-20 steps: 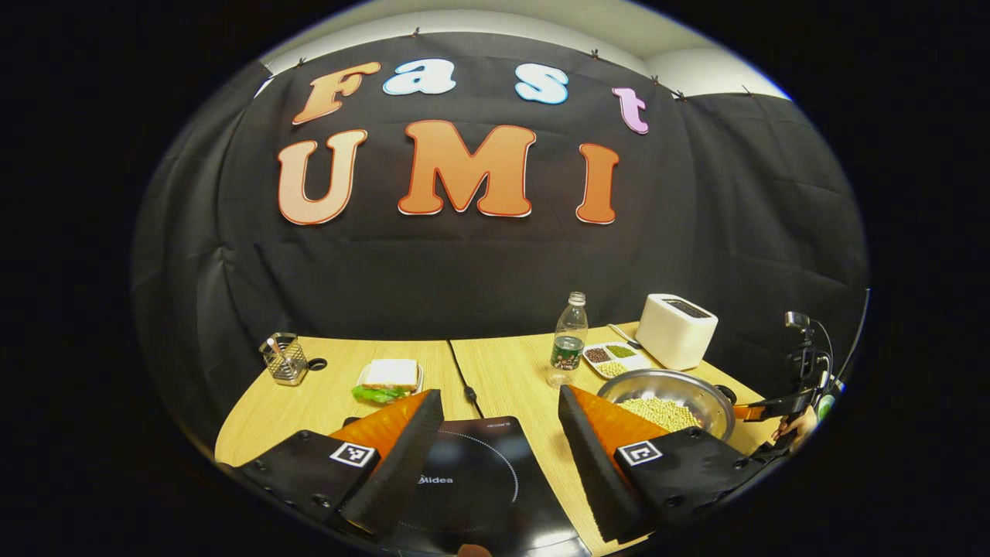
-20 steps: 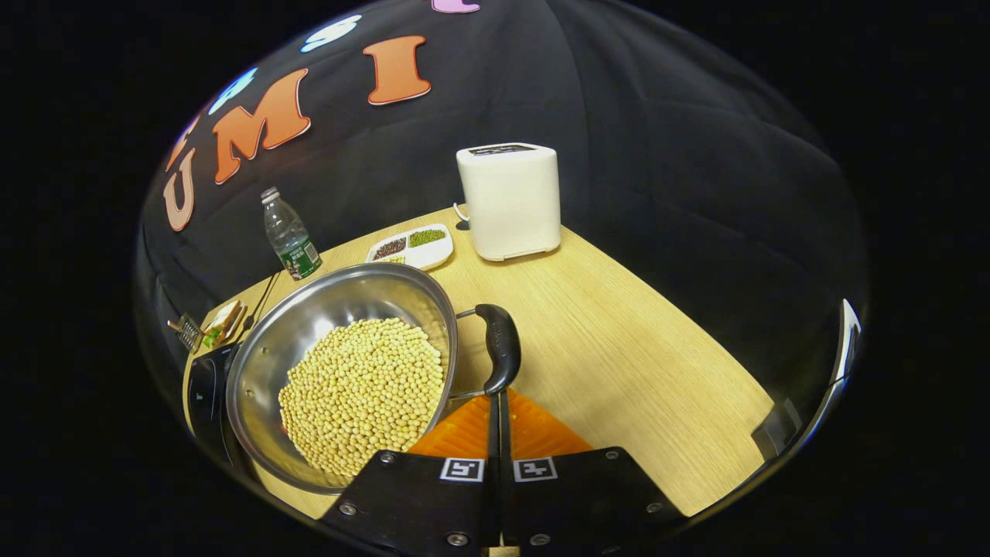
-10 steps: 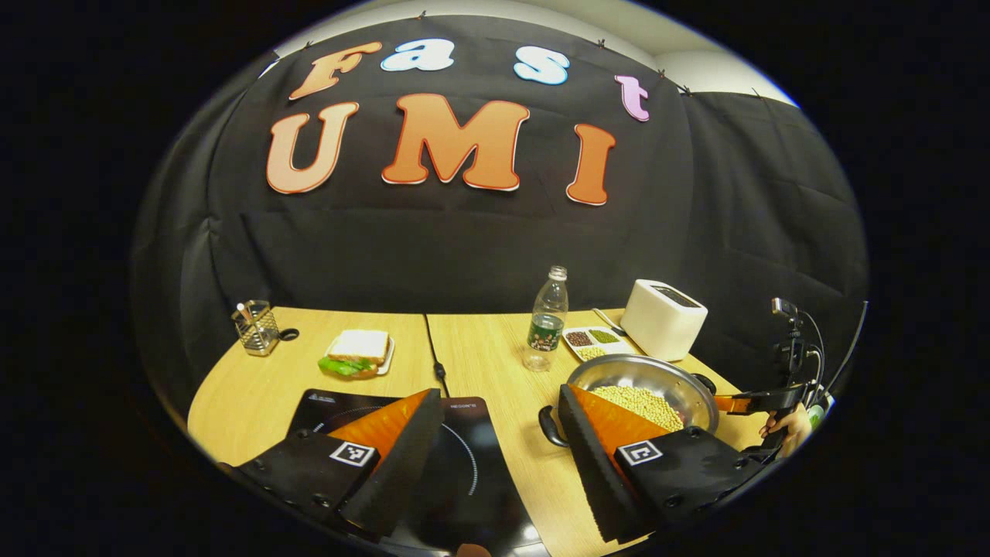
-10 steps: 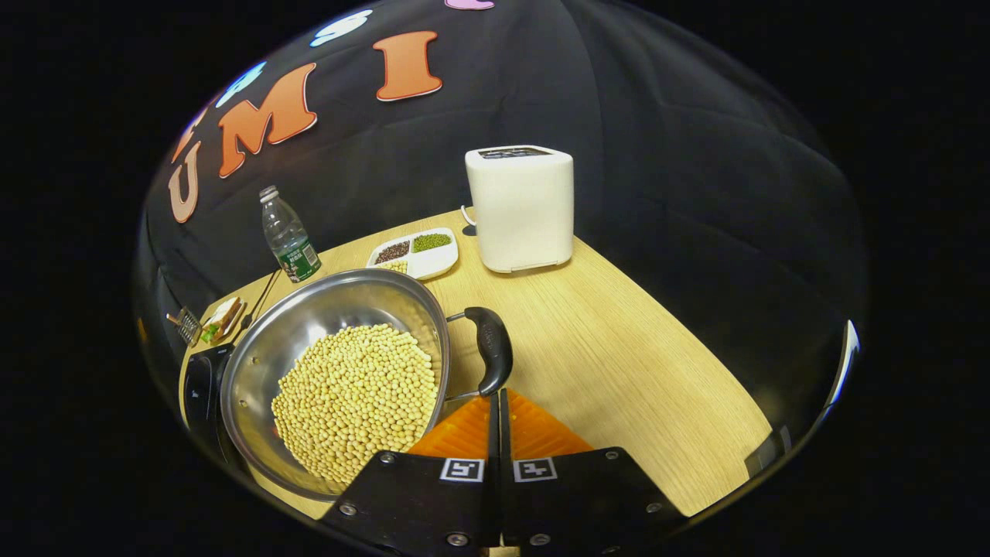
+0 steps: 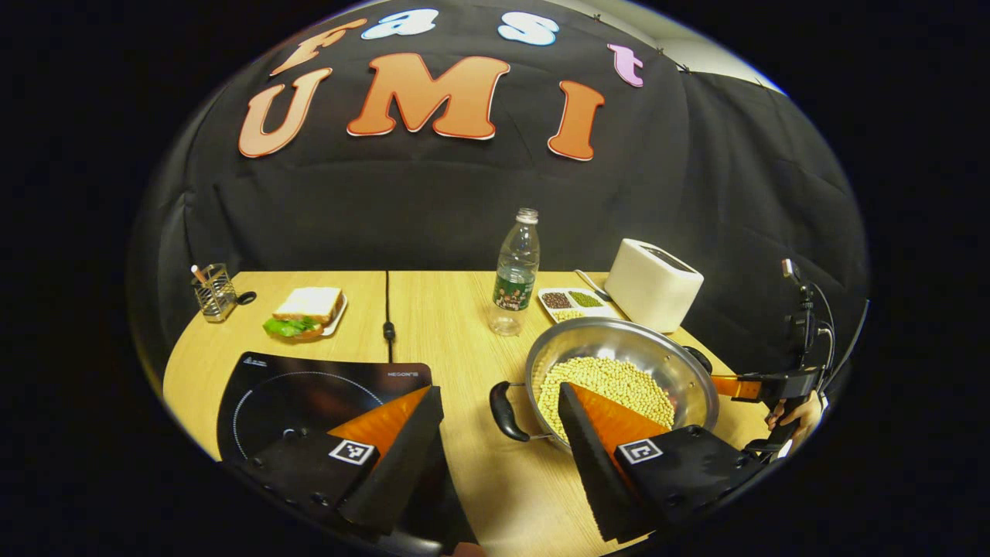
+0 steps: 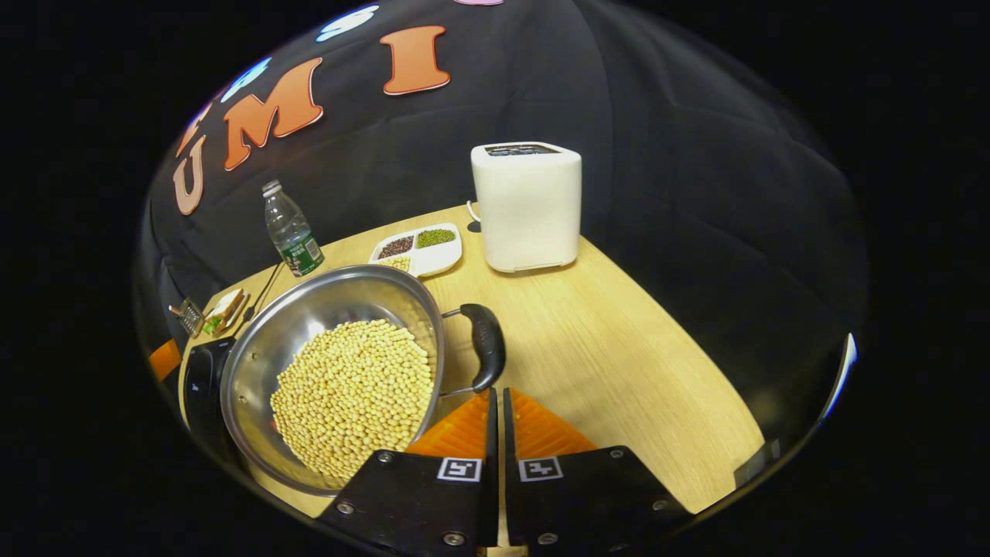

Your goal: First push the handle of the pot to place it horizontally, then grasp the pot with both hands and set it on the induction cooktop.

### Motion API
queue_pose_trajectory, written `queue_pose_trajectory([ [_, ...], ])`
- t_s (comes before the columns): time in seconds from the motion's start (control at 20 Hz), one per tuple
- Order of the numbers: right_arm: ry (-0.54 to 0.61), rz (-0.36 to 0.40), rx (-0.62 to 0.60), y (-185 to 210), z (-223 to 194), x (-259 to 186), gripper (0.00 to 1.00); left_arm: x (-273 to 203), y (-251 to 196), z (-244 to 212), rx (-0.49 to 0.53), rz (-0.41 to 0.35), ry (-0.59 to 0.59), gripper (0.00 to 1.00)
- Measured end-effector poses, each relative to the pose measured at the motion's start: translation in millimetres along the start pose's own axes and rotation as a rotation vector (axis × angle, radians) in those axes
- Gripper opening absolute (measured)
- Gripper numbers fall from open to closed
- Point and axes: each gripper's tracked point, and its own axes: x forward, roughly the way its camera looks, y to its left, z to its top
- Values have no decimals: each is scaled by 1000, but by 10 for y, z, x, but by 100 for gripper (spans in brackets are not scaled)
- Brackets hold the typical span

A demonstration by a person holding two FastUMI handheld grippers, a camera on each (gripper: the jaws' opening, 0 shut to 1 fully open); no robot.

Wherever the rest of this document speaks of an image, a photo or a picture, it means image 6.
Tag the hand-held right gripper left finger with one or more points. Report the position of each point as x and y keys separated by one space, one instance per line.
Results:
x=418 y=495

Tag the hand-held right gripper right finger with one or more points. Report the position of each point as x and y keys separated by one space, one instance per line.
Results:
x=580 y=495

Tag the clear plastic water bottle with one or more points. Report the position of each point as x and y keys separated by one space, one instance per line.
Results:
x=292 y=236

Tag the black induction cooktop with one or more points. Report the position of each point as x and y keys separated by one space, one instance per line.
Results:
x=203 y=387

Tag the heap of soybeans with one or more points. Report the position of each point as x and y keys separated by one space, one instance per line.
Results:
x=352 y=394

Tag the black chair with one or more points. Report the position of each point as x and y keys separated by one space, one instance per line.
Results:
x=756 y=464

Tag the white toaster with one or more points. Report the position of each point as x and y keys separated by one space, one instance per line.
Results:
x=527 y=209

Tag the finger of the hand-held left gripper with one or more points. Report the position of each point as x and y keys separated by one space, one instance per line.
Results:
x=165 y=360

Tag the white divided dish of beans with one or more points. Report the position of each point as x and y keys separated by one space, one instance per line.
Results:
x=433 y=259

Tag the white plate with sandwich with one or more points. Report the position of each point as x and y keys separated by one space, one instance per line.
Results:
x=226 y=311

